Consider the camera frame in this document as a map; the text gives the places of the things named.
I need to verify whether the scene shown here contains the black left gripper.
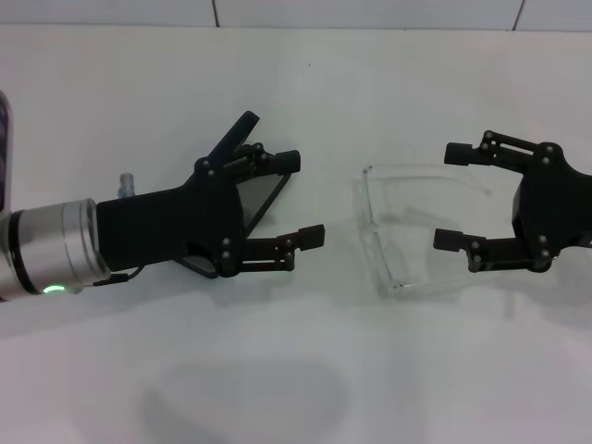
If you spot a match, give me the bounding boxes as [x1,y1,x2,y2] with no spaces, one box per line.
[96,142,327,279]

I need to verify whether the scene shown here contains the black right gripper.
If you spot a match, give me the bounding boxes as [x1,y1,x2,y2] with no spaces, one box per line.
[433,130,592,274]

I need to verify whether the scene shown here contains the black glasses case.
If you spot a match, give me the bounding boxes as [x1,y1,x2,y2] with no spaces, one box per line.
[182,110,295,280]

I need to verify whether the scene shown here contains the clear transparent glasses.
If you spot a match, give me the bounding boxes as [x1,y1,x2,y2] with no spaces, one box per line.
[353,161,492,297]

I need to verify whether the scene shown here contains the small silver left wrist fitting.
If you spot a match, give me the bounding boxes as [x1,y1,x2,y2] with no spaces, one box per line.
[117,172,138,199]

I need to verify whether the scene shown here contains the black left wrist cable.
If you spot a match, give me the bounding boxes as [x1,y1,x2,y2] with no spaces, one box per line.
[90,271,141,288]

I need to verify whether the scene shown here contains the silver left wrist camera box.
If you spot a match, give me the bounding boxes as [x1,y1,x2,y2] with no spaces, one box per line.
[0,90,18,214]

